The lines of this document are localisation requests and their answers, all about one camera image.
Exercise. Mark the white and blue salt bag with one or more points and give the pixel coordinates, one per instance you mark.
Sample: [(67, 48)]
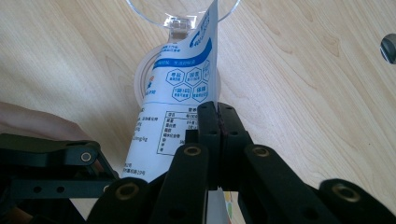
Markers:
[(174, 109)]

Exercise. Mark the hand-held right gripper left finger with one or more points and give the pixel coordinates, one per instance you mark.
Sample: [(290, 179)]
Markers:
[(211, 149)]

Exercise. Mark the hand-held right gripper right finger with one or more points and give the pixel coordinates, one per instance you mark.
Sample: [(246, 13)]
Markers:
[(233, 155)]

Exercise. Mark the clear jar with flip lid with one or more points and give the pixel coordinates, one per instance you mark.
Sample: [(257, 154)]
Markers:
[(149, 15)]

